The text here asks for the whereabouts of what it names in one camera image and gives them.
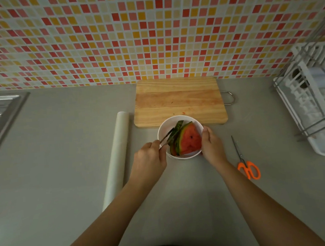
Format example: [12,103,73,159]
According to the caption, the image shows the white plastic dish rack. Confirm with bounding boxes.
[271,41,325,159]

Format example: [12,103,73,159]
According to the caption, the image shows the person's right hand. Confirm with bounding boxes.
[200,124,229,171]

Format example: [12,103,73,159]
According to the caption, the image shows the large red watermelon slice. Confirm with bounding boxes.
[174,121,203,156]

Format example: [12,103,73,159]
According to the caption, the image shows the thin green watermelon rind slice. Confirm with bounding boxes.
[166,120,187,156]

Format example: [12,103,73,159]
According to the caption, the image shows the orange-handled scissors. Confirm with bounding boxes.
[231,133,261,182]

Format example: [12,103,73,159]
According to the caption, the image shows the person's left hand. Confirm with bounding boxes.
[126,139,170,185]

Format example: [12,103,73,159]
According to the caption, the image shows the wooden cutting board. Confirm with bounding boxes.
[131,73,237,130]

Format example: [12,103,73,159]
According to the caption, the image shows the person's right forearm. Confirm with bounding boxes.
[216,153,325,246]

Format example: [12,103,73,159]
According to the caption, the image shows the white wrap roll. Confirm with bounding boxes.
[95,111,136,212]

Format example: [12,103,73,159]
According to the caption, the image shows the metal tongs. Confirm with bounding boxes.
[157,128,176,150]

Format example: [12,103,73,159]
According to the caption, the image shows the person's left forearm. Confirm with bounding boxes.
[50,175,164,246]

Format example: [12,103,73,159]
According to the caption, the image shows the metal wire rack frame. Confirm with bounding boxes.
[268,12,325,143]

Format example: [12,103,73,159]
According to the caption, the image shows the white bowl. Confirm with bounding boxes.
[156,113,206,161]

